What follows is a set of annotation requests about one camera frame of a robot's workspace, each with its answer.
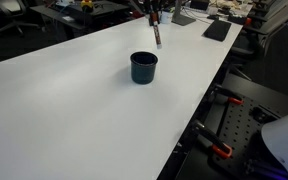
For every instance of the marker with orange cap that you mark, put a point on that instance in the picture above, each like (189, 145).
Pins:
(157, 35)

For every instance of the dark teal mug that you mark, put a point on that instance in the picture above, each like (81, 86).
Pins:
(144, 75)

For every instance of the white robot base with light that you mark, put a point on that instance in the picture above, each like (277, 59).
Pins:
(284, 140)

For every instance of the white mug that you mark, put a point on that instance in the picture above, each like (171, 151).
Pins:
(167, 17)

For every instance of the grey monitor stand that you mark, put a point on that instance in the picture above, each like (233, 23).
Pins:
(182, 18)

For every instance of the black computer mouse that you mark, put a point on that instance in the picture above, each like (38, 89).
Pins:
(213, 16)

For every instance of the yellow object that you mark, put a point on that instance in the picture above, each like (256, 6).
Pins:
(86, 4)

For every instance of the black flat rectangular pad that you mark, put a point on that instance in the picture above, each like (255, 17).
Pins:
(217, 30)

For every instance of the black desk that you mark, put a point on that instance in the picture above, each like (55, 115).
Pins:
(67, 15)

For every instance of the small red object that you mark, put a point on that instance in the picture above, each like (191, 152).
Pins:
(248, 21)

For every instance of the black office chair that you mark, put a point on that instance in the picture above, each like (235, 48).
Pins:
(250, 50)

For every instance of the grey office chair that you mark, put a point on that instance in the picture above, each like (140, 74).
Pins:
(4, 10)

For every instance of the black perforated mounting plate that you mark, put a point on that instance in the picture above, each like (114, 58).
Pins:
(237, 130)

